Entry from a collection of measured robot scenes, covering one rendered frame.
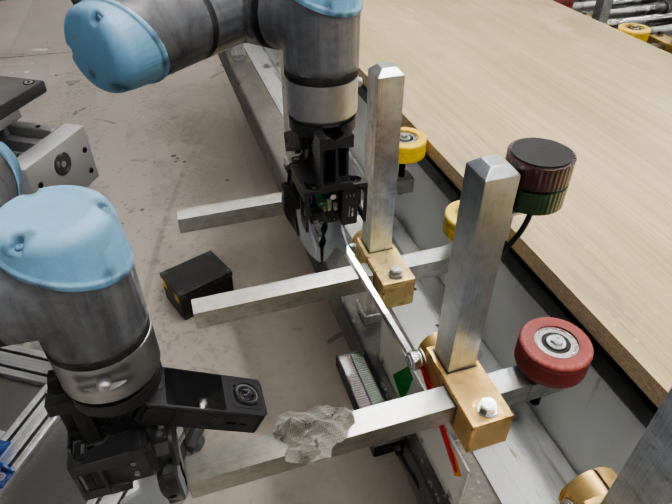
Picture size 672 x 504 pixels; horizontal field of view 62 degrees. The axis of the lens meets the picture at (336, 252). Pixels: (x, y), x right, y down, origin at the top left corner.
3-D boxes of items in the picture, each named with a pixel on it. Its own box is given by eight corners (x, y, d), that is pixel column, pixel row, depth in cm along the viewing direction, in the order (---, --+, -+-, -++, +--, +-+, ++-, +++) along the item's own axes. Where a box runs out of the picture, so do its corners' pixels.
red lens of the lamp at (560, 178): (525, 197, 48) (531, 175, 47) (490, 163, 53) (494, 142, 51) (584, 185, 50) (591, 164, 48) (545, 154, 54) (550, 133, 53)
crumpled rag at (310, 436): (282, 474, 55) (280, 461, 53) (267, 417, 60) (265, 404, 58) (366, 449, 57) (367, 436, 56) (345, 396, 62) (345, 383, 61)
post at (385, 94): (365, 345, 96) (378, 71, 66) (358, 331, 99) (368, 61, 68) (384, 340, 97) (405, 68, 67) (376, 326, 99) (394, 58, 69)
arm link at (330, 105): (276, 64, 58) (350, 55, 60) (279, 105, 61) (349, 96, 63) (294, 92, 52) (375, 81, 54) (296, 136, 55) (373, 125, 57)
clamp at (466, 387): (465, 454, 61) (472, 427, 58) (414, 362, 71) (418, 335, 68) (510, 440, 62) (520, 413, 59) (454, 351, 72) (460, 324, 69)
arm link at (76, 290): (-17, 186, 36) (119, 169, 38) (39, 306, 43) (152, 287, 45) (-48, 261, 31) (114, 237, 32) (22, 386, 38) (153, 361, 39)
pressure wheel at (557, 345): (524, 437, 65) (547, 374, 58) (489, 384, 71) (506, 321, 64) (582, 419, 67) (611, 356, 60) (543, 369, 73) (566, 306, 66)
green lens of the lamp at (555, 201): (519, 220, 50) (525, 200, 48) (485, 186, 54) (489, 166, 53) (576, 209, 51) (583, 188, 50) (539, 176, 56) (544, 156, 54)
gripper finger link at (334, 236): (332, 282, 70) (332, 223, 64) (318, 254, 74) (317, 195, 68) (355, 277, 71) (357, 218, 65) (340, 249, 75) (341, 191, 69)
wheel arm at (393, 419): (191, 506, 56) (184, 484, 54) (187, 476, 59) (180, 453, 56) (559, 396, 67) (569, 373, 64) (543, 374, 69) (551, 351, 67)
